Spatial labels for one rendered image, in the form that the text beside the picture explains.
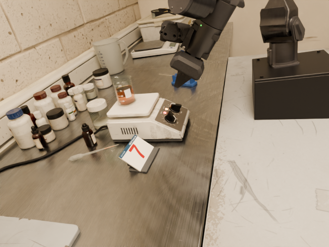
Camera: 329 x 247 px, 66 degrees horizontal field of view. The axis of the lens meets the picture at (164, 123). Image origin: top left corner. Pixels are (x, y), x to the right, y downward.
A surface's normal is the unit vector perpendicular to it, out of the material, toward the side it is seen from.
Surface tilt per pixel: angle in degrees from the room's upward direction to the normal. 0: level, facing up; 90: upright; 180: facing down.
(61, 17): 90
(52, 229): 0
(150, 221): 0
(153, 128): 90
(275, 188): 0
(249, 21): 90
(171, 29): 90
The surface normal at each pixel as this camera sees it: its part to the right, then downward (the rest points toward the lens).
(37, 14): 0.95, -0.02
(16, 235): -0.18, -0.85
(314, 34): -0.25, 0.53
